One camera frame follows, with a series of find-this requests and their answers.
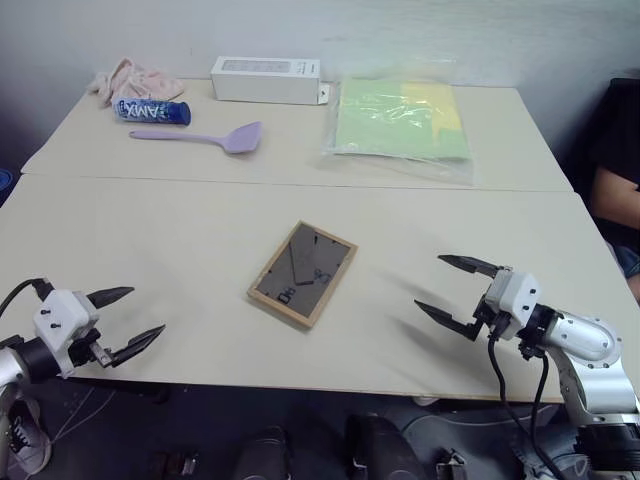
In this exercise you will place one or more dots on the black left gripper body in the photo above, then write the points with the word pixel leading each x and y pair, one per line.
pixel 84 349

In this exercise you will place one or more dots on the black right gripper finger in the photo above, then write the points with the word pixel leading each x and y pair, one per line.
pixel 472 265
pixel 445 316

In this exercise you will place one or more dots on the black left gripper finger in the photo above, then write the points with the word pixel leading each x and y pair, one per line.
pixel 111 295
pixel 137 342

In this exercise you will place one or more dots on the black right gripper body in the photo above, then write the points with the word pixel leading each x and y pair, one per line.
pixel 495 320

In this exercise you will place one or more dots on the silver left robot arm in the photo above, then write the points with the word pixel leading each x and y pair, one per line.
pixel 36 358

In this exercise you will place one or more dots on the person bare forearm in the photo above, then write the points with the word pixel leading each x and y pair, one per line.
pixel 615 192

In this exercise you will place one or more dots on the white shoe tip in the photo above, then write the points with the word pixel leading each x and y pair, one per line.
pixel 426 400

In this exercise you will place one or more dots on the white sneaker with black laces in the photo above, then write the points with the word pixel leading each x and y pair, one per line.
pixel 25 435

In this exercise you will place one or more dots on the dark metal floor part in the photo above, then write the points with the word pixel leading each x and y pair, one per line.
pixel 175 464

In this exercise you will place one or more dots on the large dark rounded shape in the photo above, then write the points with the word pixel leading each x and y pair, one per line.
pixel 382 450

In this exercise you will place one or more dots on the blue round object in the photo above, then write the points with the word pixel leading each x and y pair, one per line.
pixel 4 186

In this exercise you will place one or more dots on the clear bag with green sheets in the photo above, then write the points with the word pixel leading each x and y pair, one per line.
pixel 395 120

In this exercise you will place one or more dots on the small dark rounded shape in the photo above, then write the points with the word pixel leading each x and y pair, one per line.
pixel 265 455

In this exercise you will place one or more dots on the blue printed can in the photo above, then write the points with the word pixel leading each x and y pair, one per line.
pixel 150 111

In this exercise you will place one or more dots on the person in black shirt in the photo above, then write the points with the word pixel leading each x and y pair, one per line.
pixel 617 125

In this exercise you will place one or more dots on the purple silicone spatula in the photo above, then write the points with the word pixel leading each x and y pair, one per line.
pixel 240 138

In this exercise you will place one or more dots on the pink crumpled cloth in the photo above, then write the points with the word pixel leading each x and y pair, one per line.
pixel 142 80

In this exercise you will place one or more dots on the white rectangular carton box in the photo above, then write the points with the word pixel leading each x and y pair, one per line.
pixel 262 85

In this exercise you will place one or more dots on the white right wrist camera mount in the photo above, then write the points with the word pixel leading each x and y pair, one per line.
pixel 515 295

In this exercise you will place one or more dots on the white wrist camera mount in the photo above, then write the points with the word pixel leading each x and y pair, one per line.
pixel 515 295
pixel 59 314

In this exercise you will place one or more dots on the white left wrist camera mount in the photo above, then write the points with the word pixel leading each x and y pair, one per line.
pixel 59 314

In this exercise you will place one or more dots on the wooden picture frame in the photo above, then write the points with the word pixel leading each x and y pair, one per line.
pixel 302 275

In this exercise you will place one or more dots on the grey metal bracket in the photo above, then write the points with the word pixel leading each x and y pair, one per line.
pixel 452 467

